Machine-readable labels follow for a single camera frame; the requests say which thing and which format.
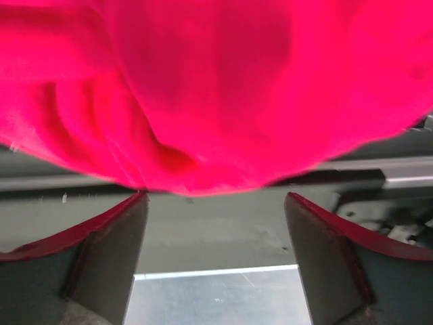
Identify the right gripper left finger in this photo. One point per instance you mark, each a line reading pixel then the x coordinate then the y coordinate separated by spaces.
pixel 82 275

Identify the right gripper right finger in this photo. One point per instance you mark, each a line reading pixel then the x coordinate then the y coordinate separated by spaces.
pixel 352 275

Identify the magenta t shirt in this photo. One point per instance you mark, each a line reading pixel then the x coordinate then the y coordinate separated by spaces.
pixel 209 97

